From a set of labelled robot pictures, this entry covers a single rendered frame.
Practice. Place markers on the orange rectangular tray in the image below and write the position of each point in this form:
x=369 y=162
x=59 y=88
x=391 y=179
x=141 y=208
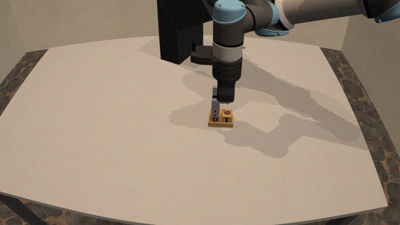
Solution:
x=220 y=124

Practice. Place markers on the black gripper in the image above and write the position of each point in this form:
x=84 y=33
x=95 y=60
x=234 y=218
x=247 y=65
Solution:
x=226 y=69

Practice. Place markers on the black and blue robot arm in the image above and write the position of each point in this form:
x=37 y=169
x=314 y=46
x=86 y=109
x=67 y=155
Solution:
x=271 y=18

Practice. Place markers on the orange cube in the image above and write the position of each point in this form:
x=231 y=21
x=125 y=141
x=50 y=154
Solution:
x=215 y=119
x=226 y=116

